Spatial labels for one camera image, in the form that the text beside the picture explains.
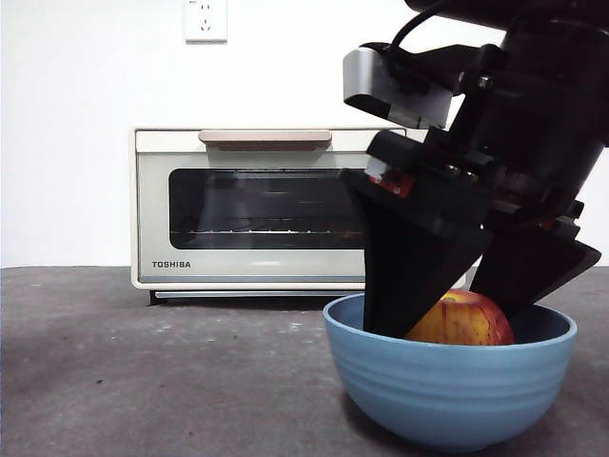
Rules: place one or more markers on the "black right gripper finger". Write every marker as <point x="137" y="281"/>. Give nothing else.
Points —
<point x="533" y="266"/>
<point x="404" y="257"/>

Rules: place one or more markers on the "red yellow apple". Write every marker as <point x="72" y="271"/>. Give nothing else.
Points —
<point x="461" y="321"/>

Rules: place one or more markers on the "blue ribbed bowl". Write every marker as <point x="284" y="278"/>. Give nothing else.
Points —
<point x="447" y="395"/>

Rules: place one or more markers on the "oven door with glass window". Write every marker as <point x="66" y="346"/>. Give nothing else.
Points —
<point x="152" y="214"/>

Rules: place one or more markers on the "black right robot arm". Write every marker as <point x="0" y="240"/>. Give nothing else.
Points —
<point x="547" y="95"/>

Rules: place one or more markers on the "cream toaster oven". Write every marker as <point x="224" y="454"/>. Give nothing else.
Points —
<point x="133" y="190"/>

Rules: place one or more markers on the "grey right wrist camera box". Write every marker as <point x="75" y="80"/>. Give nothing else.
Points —
<point x="364" y="76"/>

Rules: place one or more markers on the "white wall socket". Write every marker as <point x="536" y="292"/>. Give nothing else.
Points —
<point x="205" y="24"/>

